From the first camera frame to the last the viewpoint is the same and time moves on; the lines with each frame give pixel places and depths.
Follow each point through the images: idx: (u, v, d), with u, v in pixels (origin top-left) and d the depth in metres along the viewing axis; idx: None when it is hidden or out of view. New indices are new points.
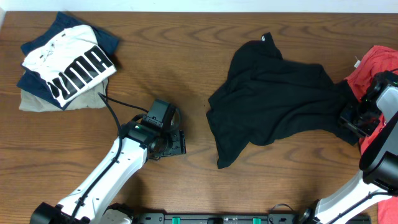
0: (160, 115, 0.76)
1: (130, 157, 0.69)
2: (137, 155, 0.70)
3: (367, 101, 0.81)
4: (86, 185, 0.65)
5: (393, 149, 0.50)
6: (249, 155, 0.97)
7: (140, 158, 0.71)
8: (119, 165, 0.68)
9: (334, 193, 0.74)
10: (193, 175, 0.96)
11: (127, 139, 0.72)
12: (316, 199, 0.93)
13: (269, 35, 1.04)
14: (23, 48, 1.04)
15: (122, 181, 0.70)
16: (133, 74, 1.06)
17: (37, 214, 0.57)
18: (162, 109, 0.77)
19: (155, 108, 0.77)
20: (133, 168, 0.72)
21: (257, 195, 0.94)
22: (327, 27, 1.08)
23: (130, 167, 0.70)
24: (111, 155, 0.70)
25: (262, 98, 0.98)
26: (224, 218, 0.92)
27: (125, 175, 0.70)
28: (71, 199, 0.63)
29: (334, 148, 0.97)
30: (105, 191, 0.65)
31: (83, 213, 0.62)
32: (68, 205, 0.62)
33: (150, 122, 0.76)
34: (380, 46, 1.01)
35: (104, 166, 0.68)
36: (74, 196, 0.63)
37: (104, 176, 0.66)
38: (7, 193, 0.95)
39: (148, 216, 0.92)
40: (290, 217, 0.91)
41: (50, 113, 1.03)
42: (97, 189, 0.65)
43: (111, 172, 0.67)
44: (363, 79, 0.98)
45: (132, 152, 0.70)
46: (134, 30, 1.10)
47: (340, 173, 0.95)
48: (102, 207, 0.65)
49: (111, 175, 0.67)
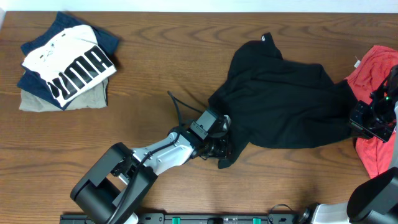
0: (207, 126, 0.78)
1: (185, 147, 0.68)
2: (188, 152, 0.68)
3: (388, 100, 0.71)
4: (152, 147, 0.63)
5: (380, 207, 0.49)
6: (249, 155, 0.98)
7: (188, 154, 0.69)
8: (176, 146, 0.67)
9: (331, 208, 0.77)
10: (193, 175, 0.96)
11: (181, 136, 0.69)
12: (315, 198, 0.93)
13: (269, 35, 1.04)
14: (23, 48, 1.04)
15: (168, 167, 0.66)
16: (133, 74, 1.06)
17: (114, 148, 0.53)
18: (211, 120, 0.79)
19: (203, 118, 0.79)
20: (176, 162, 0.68)
21: (257, 195, 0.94)
22: (327, 27, 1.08)
23: (180, 157, 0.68)
24: (168, 139, 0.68)
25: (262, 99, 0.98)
26: (224, 218, 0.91)
27: (174, 162, 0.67)
28: (139, 150, 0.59)
29: (334, 148, 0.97)
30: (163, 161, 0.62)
31: (148, 165, 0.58)
32: (138, 154, 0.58)
33: (197, 130, 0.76)
34: (380, 46, 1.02)
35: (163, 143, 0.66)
36: (142, 150, 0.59)
37: (165, 148, 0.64)
38: (7, 193, 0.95)
39: (148, 216, 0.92)
40: (290, 218, 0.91)
41: (50, 114, 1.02)
42: (160, 155, 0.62)
43: (170, 150, 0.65)
44: (363, 79, 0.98)
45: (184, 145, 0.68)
46: (134, 30, 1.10)
47: (340, 174, 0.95)
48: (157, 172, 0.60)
49: (170, 151, 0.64)
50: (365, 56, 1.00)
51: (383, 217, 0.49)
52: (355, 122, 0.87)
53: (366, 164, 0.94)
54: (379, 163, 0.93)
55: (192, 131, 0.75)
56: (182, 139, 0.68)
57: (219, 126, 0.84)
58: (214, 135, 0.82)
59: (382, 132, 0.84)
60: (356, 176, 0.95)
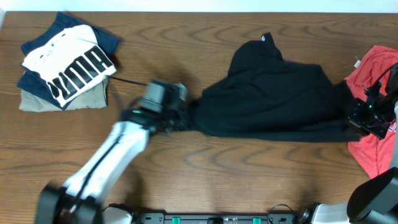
0: (157, 98, 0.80)
1: (130, 138, 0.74)
2: (135, 138, 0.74)
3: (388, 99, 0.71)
4: (91, 162, 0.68)
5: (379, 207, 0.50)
6: (249, 155, 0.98)
7: (139, 137, 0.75)
8: (120, 142, 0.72)
9: (331, 208, 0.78)
10: (193, 175, 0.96)
11: (128, 123, 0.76)
12: (315, 198, 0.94)
13: (269, 35, 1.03)
14: (23, 48, 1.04)
15: (125, 163, 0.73)
16: (133, 74, 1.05)
17: (43, 192, 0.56)
18: (158, 90, 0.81)
19: (151, 91, 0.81)
20: (134, 150, 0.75)
21: (257, 195, 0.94)
22: (327, 27, 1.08)
23: (132, 148, 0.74)
24: (113, 136, 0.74)
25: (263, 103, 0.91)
26: (224, 218, 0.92)
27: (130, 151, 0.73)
28: (76, 178, 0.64)
29: (334, 148, 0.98)
30: (109, 167, 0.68)
31: (91, 191, 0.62)
32: (74, 183, 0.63)
33: (148, 106, 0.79)
34: (380, 46, 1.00)
35: (106, 148, 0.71)
36: (80, 175, 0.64)
37: (106, 155, 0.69)
38: (7, 193, 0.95)
39: (148, 216, 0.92)
40: (290, 217, 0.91)
41: (50, 114, 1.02)
42: (103, 163, 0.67)
43: (114, 152, 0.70)
44: (363, 80, 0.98)
45: (130, 134, 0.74)
46: (134, 30, 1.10)
47: (339, 174, 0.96)
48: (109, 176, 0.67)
49: (114, 153, 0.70)
50: (365, 57, 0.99)
51: (382, 217, 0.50)
52: (353, 120, 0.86)
53: (365, 163, 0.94)
54: (378, 163, 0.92)
55: (143, 111, 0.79)
56: (129, 126, 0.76)
57: (173, 95, 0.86)
58: (174, 109, 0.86)
59: (379, 130, 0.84)
60: (354, 176, 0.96)
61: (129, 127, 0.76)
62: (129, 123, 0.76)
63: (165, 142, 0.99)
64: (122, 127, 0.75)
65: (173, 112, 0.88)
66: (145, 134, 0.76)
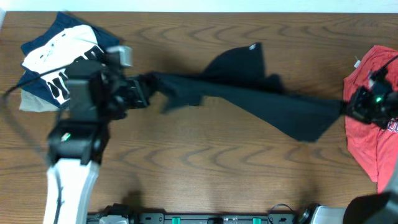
0: (83, 99, 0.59)
1: (73, 186, 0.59)
2: (78, 186, 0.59)
3: None
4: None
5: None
6: (249, 155, 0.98)
7: (83, 180, 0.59)
8: (67, 192, 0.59)
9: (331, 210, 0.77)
10: (193, 175, 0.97)
11: (63, 158, 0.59)
12: (315, 198, 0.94)
13: (259, 45, 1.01)
14: (23, 48, 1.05)
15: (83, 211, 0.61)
16: None
17: None
18: (81, 86, 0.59)
19: (73, 91, 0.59)
20: (83, 191, 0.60)
21: (257, 195, 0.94)
22: (327, 27, 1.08)
23: (81, 195, 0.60)
24: (52, 196, 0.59)
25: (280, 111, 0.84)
26: (224, 218, 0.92)
27: (86, 191, 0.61)
28: None
29: (334, 147, 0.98)
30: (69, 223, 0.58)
31: None
32: None
33: (79, 114, 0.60)
34: (381, 46, 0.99)
35: (52, 211, 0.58)
36: None
37: (58, 217, 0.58)
38: (7, 193, 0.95)
39: (148, 216, 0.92)
40: (290, 217, 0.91)
41: (50, 114, 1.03)
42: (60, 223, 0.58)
43: (63, 214, 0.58)
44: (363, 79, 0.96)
45: (68, 161, 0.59)
46: (134, 30, 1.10)
47: (339, 173, 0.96)
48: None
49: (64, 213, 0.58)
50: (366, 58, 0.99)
51: None
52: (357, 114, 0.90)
53: (365, 162, 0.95)
54: (378, 163, 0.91)
55: (69, 129, 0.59)
56: (69, 147, 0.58)
57: (108, 76, 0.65)
58: (117, 95, 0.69)
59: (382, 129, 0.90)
60: (354, 175, 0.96)
61: (66, 151, 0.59)
62: (63, 162, 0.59)
63: (165, 142, 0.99)
64: (58, 156, 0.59)
65: (126, 94, 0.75)
66: (90, 168, 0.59)
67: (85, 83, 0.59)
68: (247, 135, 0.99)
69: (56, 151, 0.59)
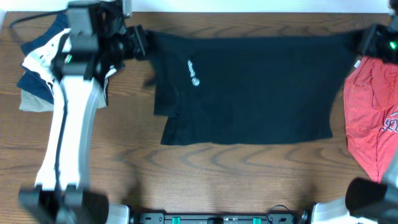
0: (86, 27, 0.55)
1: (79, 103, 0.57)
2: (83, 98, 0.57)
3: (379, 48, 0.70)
4: (44, 173, 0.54)
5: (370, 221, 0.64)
6: (249, 155, 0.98)
7: (87, 94, 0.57)
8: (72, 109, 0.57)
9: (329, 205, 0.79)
10: (193, 175, 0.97)
11: (67, 81, 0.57)
12: (314, 198, 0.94)
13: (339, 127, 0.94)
14: (23, 48, 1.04)
15: (87, 130, 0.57)
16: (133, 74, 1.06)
17: (22, 191, 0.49)
18: (84, 18, 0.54)
19: (72, 20, 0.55)
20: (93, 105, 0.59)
21: (257, 195, 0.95)
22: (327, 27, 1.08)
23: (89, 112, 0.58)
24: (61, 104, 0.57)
25: (277, 88, 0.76)
26: (224, 218, 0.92)
27: (89, 111, 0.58)
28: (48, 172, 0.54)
29: (334, 147, 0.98)
30: (78, 122, 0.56)
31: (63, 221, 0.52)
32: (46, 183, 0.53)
33: (80, 42, 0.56)
34: None
35: (57, 123, 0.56)
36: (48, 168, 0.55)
37: (64, 124, 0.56)
38: (9, 193, 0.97)
39: (148, 216, 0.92)
40: (290, 217, 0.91)
41: (50, 113, 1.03)
42: (61, 167, 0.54)
43: (69, 127, 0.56)
44: (363, 80, 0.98)
45: (71, 81, 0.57)
46: None
47: (339, 173, 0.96)
48: (81, 164, 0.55)
49: (73, 119, 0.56)
50: None
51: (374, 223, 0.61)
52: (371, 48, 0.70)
53: (366, 164, 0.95)
54: (378, 163, 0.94)
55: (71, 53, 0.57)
56: (75, 70, 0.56)
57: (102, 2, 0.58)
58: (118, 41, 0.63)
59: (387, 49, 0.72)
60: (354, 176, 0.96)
61: (72, 72, 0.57)
62: (67, 80, 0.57)
63: None
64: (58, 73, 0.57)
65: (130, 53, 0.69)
66: (93, 84, 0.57)
67: (84, 10, 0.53)
68: None
69: (58, 68, 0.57)
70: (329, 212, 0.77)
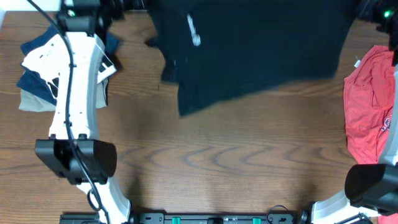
0: None
1: (84, 55, 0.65)
2: (88, 48, 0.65)
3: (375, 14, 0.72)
4: (56, 124, 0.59)
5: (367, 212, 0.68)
6: (249, 155, 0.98)
7: (91, 49, 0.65)
8: (78, 58, 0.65)
9: (326, 201, 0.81)
10: (193, 175, 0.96)
11: (69, 34, 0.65)
12: (314, 198, 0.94)
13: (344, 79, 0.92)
14: (23, 48, 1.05)
15: (89, 79, 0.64)
16: (133, 74, 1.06)
17: (38, 143, 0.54)
18: None
19: None
20: (97, 58, 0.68)
21: (257, 195, 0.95)
22: None
23: (93, 63, 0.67)
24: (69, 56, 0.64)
25: (267, 53, 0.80)
26: (224, 218, 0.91)
27: (94, 64, 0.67)
28: (59, 122, 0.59)
29: (334, 147, 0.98)
30: (84, 73, 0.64)
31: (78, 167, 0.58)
32: (60, 133, 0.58)
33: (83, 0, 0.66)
34: (382, 46, 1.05)
35: (66, 73, 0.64)
36: (60, 118, 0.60)
37: (71, 78, 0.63)
38: (7, 193, 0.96)
39: (148, 216, 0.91)
40: (290, 218, 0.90)
41: (50, 113, 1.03)
42: (72, 119, 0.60)
43: (76, 76, 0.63)
44: (363, 80, 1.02)
45: (74, 34, 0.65)
46: (135, 31, 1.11)
47: (339, 173, 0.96)
48: (89, 121, 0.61)
49: (79, 73, 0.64)
50: (366, 56, 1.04)
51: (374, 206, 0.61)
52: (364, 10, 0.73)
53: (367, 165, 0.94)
54: None
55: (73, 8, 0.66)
56: (76, 23, 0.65)
57: None
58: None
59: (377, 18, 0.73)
60: None
61: (73, 27, 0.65)
62: (69, 35, 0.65)
63: (165, 142, 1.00)
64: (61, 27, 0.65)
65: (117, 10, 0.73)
66: (96, 40, 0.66)
67: None
68: (247, 135, 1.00)
69: (63, 24, 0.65)
70: (329, 208, 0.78)
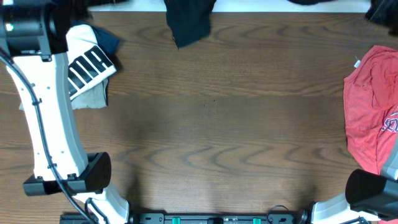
0: None
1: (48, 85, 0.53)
2: (50, 76, 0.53)
3: None
4: (40, 168, 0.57)
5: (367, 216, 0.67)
6: (249, 155, 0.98)
7: (53, 76, 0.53)
8: (40, 91, 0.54)
9: (327, 203, 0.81)
10: (193, 175, 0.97)
11: (22, 61, 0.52)
12: (314, 198, 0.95)
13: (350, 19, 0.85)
14: None
15: (64, 109, 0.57)
16: (132, 74, 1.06)
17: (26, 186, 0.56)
18: None
19: None
20: (63, 78, 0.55)
21: (257, 195, 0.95)
22: (328, 27, 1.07)
23: (61, 88, 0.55)
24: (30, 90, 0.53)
25: None
26: (224, 218, 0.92)
27: (61, 88, 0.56)
28: (40, 165, 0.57)
29: (334, 148, 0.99)
30: (52, 106, 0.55)
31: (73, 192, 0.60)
32: (46, 173, 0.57)
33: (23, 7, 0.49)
34: (382, 46, 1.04)
35: (31, 111, 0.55)
36: (40, 160, 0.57)
37: (40, 116, 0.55)
38: (8, 193, 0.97)
39: (148, 216, 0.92)
40: (290, 217, 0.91)
41: None
42: (55, 159, 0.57)
43: (45, 114, 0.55)
44: (363, 80, 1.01)
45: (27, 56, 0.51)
46: (133, 29, 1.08)
47: (339, 174, 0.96)
48: (74, 158, 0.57)
49: (45, 110, 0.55)
50: (366, 56, 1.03)
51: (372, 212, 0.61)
52: None
53: (367, 165, 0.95)
54: (379, 163, 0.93)
55: (13, 14, 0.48)
56: (22, 36, 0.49)
57: None
58: None
59: None
60: None
61: (21, 43, 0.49)
62: (19, 61, 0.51)
63: (165, 143, 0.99)
64: (11, 48, 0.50)
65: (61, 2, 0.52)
66: (56, 63, 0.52)
67: None
68: (248, 135, 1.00)
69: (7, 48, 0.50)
70: (329, 209, 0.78)
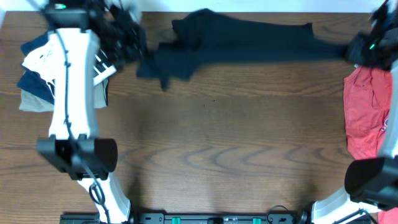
0: None
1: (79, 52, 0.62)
2: (83, 45, 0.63)
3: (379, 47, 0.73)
4: (56, 124, 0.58)
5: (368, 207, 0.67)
6: (249, 155, 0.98)
7: (86, 46, 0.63)
8: (73, 57, 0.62)
9: (327, 200, 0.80)
10: (193, 175, 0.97)
11: (62, 31, 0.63)
12: (314, 198, 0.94)
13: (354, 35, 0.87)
14: (23, 48, 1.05)
15: (88, 78, 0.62)
16: (133, 74, 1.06)
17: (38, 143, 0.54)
18: None
19: None
20: (93, 53, 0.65)
21: (257, 195, 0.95)
22: (326, 28, 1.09)
23: (89, 60, 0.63)
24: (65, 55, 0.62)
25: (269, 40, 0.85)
26: (224, 218, 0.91)
27: (88, 60, 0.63)
28: (56, 122, 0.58)
29: (334, 147, 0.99)
30: (79, 70, 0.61)
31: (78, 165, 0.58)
32: (60, 130, 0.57)
33: None
34: None
35: (61, 73, 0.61)
36: (56, 119, 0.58)
37: (68, 77, 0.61)
38: (7, 193, 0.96)
39: (148, 216, 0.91)
40: (290, 217, 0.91)
41: (51, 113, 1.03)
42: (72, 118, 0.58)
43: (71, 76, 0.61)
44: (363, 81, 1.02)
45: (64, 30, 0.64)
46: None
47: (339, 174, 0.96)
48: (88, 117, 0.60)
49: (73, 71, 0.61)
50: None
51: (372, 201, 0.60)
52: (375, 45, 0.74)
53: None
54: None
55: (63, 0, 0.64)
56: (66, 15, 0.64)
57: None
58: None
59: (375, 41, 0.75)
60: None
61: (64, 20, 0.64)
62: (63, 32, 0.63)
63: (165, 143, 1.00)
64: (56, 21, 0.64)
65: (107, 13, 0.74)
66: (90, 37, 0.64)
67: None
68: (247, 135, 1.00)
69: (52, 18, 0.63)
70: (329, 207, 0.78)
